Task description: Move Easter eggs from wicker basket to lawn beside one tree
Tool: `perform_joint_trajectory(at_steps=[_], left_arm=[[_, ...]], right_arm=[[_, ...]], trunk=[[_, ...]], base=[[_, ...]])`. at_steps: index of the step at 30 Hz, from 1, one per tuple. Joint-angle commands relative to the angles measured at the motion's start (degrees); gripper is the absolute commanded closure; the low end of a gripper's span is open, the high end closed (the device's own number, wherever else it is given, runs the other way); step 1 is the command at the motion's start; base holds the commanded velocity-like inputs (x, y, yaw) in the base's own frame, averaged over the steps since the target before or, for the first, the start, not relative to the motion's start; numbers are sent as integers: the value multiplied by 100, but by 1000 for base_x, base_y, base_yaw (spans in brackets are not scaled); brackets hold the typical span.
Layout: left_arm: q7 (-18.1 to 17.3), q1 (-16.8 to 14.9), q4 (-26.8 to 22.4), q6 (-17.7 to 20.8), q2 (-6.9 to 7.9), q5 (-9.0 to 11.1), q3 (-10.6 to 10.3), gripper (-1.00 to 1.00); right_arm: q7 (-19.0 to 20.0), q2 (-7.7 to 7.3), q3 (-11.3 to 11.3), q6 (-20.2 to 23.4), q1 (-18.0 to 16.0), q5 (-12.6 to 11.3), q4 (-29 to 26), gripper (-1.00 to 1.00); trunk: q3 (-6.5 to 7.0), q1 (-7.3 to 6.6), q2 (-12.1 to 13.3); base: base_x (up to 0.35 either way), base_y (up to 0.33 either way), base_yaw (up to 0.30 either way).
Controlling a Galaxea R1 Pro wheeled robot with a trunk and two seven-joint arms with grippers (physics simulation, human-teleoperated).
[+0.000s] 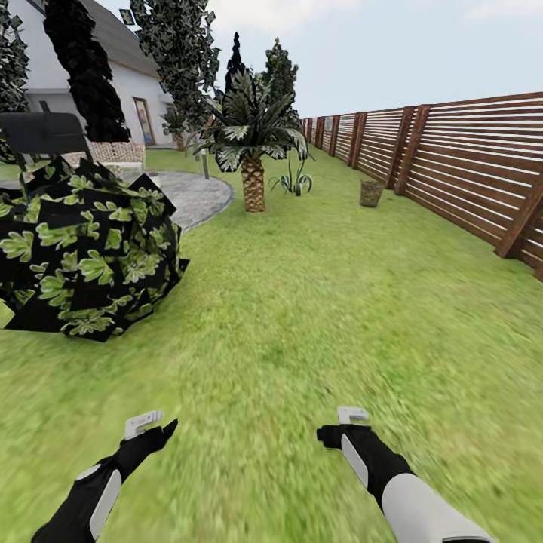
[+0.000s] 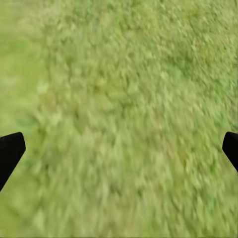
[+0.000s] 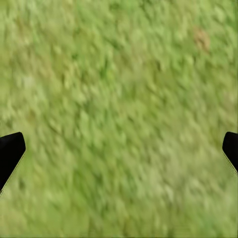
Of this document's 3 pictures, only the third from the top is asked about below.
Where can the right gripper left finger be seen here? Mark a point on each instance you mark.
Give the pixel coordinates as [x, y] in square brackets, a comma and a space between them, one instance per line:
[12, 148]

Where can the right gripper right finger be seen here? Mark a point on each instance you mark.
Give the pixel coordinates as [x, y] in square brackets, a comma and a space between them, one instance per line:
[230, 148]

